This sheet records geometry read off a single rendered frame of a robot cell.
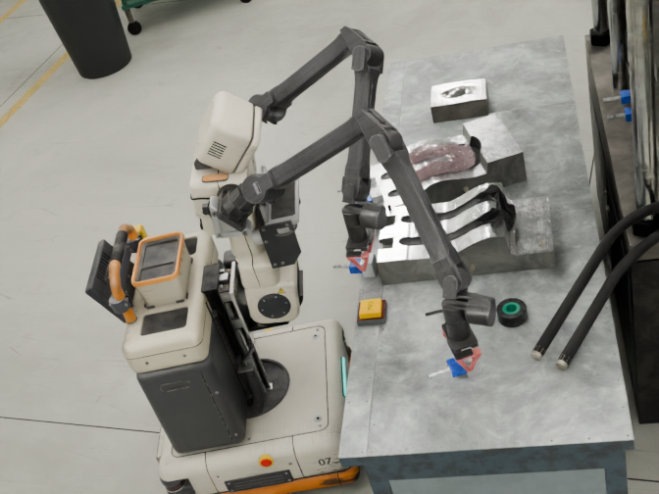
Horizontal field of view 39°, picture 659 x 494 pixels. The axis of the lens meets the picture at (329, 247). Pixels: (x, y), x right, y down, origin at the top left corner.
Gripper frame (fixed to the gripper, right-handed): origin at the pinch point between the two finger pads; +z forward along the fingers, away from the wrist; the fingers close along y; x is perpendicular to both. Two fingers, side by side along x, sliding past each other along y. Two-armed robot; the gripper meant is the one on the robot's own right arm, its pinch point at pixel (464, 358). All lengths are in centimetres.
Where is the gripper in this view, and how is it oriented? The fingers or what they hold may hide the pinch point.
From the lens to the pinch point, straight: 243.3
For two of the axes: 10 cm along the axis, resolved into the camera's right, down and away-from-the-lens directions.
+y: -2.1, -5.6, 8.0
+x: -9.5, 3.1, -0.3
